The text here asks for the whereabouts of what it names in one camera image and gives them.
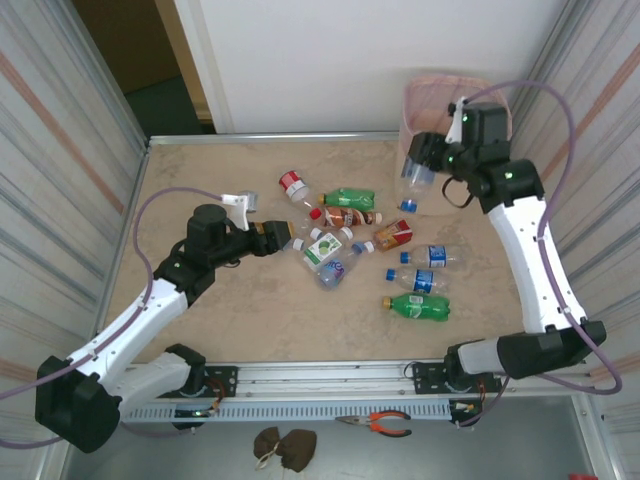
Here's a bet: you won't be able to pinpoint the pink bin liner bag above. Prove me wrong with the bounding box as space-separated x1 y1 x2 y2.
403 69 511 166

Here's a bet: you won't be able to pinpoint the beige ribbed bin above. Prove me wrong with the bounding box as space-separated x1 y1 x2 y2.
394 69 514 217

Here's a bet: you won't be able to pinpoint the brown cloth pouch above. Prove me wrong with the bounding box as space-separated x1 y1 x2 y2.
252 427 319 475

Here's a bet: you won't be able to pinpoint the purple label bottle blue cap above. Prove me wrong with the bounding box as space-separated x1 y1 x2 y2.
317 241 365 292

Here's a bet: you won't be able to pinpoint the lime green white label bottle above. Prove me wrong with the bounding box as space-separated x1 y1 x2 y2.
302 226 355 274

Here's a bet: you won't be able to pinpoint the grey label bottle blue cap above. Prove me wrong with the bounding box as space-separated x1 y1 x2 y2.
393 152 437 215

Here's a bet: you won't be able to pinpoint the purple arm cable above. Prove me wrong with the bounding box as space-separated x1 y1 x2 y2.
457 79 624 430
0 187 226 449

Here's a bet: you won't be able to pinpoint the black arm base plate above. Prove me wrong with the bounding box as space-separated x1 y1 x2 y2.
410 360 504 397
192 364 240 400

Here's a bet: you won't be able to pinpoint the thin black cable loop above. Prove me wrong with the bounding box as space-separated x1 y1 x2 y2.
441 175 475 210

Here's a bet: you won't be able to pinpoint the black controller board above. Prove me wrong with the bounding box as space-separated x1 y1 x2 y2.
171 405 222 432
448 398 485 430

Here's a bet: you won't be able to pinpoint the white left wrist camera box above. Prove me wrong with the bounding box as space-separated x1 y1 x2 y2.
219 189 261 232

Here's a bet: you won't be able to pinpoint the brown label bottle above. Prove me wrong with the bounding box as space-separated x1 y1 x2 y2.
322 207 385 229

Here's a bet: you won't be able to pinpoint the aluminium mounting rail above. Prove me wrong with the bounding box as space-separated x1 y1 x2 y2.
52 355 599 402

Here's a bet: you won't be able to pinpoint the orange handled pliers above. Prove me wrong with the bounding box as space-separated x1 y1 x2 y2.
334 409 413 438

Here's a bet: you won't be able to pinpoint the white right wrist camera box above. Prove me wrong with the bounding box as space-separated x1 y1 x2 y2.
444 97 471 146

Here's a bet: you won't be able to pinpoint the red white label bottle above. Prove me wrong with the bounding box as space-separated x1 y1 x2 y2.
278 169 323 221

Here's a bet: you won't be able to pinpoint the white slotted cable duct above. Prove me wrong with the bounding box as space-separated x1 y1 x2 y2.
119 401 454 424

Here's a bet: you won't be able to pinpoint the orange red label bottle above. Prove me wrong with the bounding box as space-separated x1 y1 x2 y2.
364 218 416 255

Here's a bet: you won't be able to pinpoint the blue label water bottle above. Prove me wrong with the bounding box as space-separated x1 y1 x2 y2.
399 243 470 270
384 267 453 295

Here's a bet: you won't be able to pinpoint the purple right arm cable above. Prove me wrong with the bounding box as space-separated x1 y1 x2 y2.
457 79 624 430

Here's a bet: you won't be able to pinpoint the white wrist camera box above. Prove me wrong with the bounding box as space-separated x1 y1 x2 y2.
219 189 261 232
444 97 471 146

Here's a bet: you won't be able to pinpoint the aluminium table edge rail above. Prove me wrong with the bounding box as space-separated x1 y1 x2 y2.
147 130 404 147

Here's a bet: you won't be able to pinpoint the green bottle yellow cap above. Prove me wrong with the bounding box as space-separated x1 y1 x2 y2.
318 186 377 211
382 293 451 321

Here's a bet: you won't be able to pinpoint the brown wooden door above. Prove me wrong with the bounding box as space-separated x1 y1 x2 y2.
72 0 201 121

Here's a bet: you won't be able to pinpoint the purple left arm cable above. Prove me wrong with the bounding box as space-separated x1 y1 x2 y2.
0 187 226 449

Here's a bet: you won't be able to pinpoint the white door frame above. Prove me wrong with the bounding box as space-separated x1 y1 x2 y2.
172 0 236 135

